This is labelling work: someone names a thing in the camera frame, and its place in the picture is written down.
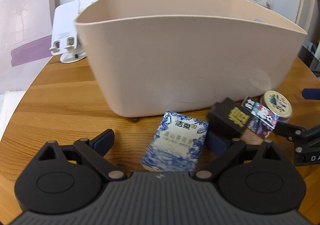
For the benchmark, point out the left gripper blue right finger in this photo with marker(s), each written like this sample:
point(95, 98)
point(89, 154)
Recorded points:
point(218, 145)

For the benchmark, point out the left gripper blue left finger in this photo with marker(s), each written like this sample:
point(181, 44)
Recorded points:
point(103, 142)

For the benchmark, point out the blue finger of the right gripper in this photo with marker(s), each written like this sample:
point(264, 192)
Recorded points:
point(288, 131)
point(311, 93)

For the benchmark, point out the round tin cartoon lid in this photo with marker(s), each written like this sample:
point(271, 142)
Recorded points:
point(278, 104)

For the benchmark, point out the blue white porcelain tissue pack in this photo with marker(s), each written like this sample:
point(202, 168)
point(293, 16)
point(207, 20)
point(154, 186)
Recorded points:
point(176, 145)

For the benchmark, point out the black box gold character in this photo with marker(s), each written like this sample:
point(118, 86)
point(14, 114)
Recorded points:
point(228, 119)

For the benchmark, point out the cartoon panda card pack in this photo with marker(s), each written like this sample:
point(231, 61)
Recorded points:
point(264, 120)

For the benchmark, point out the beige plastic storage basket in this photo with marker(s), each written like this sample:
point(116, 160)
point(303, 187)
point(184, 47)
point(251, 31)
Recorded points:
point(152, 56)

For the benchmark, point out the white phone stand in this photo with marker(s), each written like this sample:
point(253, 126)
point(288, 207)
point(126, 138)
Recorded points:
point(65, 40)

